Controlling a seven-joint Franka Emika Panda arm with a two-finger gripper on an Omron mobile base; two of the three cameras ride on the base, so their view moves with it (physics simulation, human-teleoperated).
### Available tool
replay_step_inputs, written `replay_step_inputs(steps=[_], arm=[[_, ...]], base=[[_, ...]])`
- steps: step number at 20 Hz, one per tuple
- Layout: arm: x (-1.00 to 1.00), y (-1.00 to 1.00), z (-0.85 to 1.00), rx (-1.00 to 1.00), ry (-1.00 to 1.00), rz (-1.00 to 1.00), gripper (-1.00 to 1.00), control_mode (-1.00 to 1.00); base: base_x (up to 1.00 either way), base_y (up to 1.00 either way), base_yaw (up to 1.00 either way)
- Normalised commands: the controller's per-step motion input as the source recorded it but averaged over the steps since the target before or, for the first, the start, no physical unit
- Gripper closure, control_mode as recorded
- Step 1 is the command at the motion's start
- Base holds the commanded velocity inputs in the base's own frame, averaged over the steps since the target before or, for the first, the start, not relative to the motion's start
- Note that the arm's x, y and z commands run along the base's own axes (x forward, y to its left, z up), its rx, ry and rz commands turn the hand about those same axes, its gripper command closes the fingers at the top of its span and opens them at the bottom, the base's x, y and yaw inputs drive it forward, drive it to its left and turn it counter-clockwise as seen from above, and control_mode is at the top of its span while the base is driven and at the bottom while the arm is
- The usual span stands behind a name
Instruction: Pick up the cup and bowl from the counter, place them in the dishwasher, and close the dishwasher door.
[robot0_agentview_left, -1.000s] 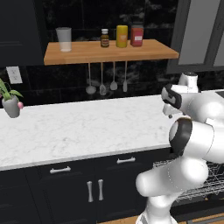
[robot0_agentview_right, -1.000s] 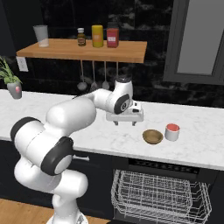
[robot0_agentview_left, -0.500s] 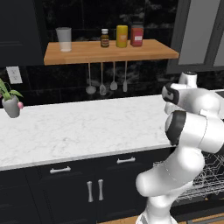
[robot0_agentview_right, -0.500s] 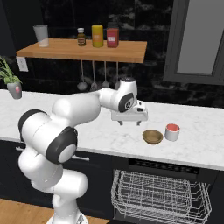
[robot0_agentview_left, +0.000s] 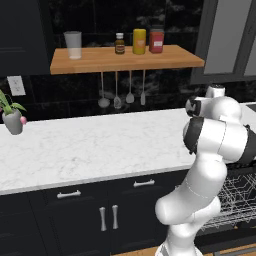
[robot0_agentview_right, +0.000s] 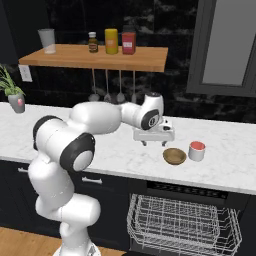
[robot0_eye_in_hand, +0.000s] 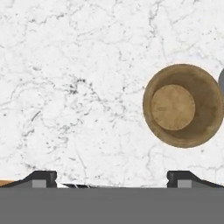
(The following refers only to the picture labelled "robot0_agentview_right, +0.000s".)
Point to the brown wooden bowl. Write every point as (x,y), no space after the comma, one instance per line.
(174,156)

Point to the black dishwasher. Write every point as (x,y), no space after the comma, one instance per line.
(190,196)

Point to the white wall socket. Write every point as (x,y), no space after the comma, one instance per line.
(25,73)

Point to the clear glass jar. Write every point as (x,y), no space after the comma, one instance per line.
(47,40)

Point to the potted green plant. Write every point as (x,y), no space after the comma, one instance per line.
(11,90)

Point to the dark drawer front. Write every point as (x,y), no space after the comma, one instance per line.
(110,206)
(16,193)

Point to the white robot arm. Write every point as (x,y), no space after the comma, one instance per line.
(83,121)

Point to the grey cup with red inside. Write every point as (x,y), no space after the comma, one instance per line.
(196,151)

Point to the small brown bottle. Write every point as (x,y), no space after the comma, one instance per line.
(93,43)

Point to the grey framed cupboard door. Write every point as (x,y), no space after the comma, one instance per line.
(223,43)

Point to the red box with label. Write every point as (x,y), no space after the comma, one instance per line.
(128,42)

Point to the hanging metal spoon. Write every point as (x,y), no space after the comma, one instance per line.
(107,90)
(120,91)
(93,90)
(133,91)

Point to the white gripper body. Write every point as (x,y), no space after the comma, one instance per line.
(153,134)

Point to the yellow canister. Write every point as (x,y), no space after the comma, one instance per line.
(111,41)

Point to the wooden wall shelf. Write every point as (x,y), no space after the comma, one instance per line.
(96,58)

